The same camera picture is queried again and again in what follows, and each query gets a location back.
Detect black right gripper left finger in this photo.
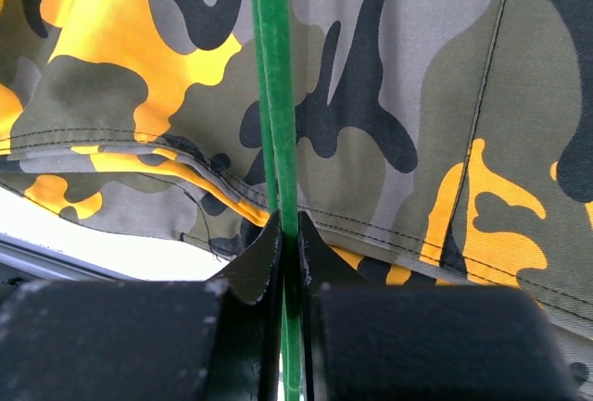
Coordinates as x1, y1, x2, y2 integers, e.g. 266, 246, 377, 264
1, 215, 283, 400

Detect green clothes hanger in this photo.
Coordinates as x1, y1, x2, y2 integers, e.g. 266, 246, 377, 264
252, 0, 304, 400

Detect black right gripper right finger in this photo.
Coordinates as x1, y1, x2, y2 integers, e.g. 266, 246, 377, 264
297, 213, 579, 400

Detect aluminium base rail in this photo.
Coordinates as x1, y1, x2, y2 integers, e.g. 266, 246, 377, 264
1, 233, 133, 302

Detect camouflage yellow green trousers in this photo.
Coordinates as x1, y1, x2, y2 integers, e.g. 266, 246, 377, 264
1, 0, 592, 400

